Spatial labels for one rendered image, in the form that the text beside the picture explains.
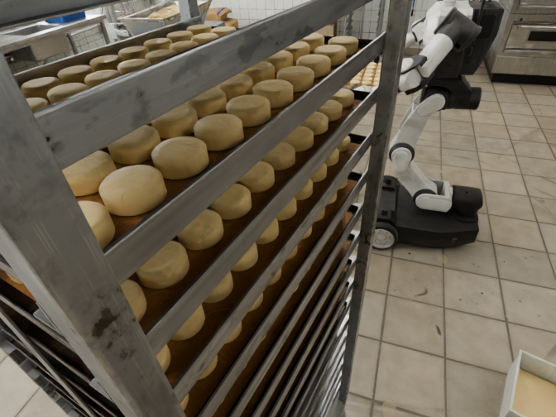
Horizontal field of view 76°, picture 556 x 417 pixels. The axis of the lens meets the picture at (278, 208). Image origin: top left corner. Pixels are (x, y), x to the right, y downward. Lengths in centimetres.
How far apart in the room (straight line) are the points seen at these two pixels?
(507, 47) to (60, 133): 509
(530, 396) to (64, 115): 196
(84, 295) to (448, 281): 221
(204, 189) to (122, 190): 6
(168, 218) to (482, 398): 183
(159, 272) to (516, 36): 501
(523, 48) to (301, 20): 492
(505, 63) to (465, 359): 392
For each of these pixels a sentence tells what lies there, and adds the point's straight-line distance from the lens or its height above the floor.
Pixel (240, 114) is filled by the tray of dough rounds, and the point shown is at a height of 151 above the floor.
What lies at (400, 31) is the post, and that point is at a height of 152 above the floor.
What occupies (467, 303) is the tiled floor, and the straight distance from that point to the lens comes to 226.
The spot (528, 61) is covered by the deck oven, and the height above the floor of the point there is 27.
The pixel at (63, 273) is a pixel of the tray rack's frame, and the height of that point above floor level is 155.
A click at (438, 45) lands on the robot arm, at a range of 171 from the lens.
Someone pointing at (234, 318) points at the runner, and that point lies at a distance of 42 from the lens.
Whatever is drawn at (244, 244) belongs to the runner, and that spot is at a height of 141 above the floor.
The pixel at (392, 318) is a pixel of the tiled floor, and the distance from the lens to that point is 207.
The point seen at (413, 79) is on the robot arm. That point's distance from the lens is 166.
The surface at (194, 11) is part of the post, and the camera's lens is 90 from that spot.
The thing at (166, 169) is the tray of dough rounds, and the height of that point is 150.
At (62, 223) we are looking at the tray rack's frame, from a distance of 18.
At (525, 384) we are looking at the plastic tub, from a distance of 203.
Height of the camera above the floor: 167
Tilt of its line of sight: 39 degrees down
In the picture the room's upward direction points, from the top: 4 degrees counter-clockwise
